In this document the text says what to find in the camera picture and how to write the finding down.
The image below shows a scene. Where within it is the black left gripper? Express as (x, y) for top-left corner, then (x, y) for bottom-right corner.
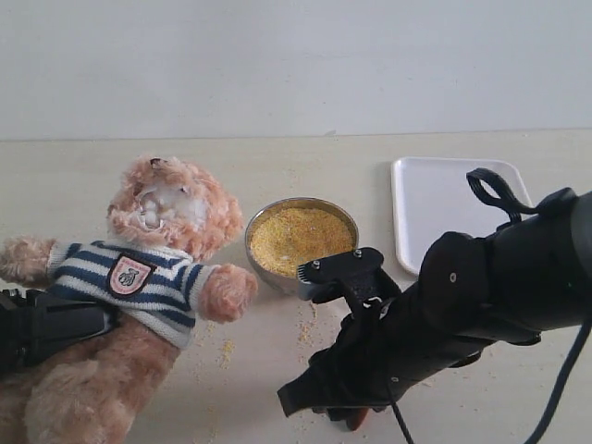
(1, 289), (118, 375)

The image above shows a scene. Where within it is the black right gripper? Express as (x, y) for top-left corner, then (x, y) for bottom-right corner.
(277, 271), (490, 430)

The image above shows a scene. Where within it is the dark red wooden spoon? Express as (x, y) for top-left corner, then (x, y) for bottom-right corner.
(345, 408), (369, 431)

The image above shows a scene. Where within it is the tan teddy bear striped sweater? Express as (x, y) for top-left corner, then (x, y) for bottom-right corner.
(1, 156), (257, 443)

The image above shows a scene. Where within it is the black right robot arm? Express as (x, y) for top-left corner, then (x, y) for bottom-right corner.
(277, 189), (591, 421)

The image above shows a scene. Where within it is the steel bowl of yellow millet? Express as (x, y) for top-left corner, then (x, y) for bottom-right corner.
(244, 197), (359, 296)

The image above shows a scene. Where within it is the white rectangular plastic tray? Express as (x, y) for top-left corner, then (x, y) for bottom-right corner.
(391, 156), (532, 275)

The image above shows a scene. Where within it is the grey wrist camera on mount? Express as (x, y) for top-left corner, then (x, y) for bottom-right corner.
(297, 247), (384, 303)

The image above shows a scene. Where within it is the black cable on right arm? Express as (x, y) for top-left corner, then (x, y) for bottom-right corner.
(388, 167), (592, 444)

